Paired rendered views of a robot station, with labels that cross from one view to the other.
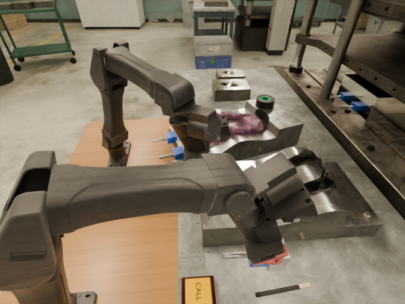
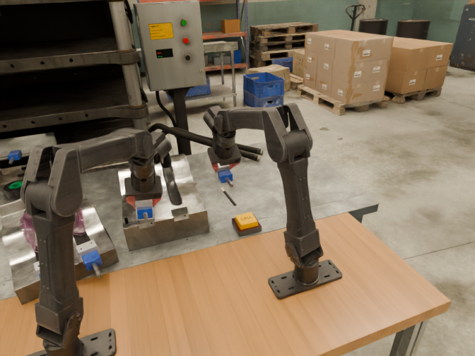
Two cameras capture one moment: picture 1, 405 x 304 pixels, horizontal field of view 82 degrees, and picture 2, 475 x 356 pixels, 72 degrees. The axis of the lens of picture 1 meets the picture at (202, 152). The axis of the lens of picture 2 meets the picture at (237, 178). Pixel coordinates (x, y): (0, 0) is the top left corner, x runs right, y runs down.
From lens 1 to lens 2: 0.97 m
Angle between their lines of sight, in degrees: 81
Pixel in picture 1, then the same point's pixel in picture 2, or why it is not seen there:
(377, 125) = not seen: hidden behind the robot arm
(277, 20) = not seen: outside the picture
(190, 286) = (244, 222)
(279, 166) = (216, 108)
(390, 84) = (53, 117)
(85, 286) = (266, 292)
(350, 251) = (196, 175)
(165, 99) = (148, 140)
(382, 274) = (207, 168)
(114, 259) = (237, 283)
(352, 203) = not seen: hidden behind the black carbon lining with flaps
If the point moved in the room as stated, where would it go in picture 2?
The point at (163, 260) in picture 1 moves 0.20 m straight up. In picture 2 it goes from (227, 251) to (223, 197)
